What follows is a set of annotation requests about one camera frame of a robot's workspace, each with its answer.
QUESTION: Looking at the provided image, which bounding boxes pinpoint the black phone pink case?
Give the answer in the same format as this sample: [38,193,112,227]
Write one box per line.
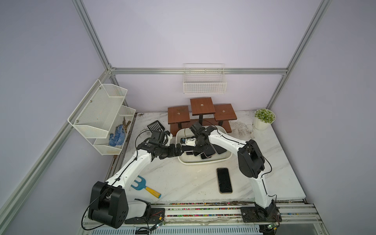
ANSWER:
[200,145,216,160]

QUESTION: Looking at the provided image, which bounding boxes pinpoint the black phone grey case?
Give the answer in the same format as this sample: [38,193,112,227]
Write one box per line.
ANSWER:
[213,145,227,155]

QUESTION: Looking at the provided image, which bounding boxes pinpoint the white plastic storage box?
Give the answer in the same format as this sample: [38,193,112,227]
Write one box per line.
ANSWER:
[176,128,233,165]

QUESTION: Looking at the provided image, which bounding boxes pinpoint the black phone tan case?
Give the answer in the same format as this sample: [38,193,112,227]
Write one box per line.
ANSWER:
[216,168,233,194]

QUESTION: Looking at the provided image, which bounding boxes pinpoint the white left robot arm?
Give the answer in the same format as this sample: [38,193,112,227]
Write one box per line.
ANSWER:
[88,143,183,229]

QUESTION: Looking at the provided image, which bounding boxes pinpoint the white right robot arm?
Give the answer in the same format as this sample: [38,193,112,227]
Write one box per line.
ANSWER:
[192,126,273,210]

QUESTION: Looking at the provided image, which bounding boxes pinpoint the black slotted scoop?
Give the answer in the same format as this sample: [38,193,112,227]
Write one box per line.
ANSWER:
[147,120,165,132]

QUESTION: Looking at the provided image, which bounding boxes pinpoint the brown wooden tiered stand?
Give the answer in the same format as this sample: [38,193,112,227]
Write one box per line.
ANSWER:
[167,98,238,136]

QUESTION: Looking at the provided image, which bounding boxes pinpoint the teal yellow garden fork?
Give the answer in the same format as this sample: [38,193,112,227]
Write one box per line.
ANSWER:
[131,175,162,199]

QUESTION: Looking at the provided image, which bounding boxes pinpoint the blue crumpled cloth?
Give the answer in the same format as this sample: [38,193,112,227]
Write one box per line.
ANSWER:
[109,124,126,147]

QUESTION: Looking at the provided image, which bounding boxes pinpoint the brown twigs in shelf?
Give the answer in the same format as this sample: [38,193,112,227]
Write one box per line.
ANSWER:
[122,117,132,133]

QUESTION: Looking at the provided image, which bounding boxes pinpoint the green plant white pot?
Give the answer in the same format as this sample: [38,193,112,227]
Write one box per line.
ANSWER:
[253,108,276,131]

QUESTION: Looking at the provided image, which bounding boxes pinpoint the white mesh two-tier shelf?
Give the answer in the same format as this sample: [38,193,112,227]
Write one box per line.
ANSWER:
[68,80,136,155]

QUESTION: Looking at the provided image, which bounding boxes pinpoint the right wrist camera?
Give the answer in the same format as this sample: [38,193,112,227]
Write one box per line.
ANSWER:
[189,121,205,136]

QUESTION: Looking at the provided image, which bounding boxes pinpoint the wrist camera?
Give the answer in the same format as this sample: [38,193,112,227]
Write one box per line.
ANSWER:
[148,130,173,146]
[189,121,205,136]

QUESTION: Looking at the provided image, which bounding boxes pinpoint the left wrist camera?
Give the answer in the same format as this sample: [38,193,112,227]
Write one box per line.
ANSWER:
[148,130,173,146]

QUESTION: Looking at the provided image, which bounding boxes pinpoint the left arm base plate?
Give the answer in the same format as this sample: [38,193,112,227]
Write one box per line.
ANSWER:
[124,208,165,226]

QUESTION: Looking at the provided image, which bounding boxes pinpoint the white wire wall basket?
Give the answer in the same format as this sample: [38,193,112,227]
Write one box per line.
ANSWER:
[183,63,227,95]

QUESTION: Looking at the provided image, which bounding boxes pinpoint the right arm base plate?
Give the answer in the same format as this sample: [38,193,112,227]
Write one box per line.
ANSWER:
[240,200,282,223]

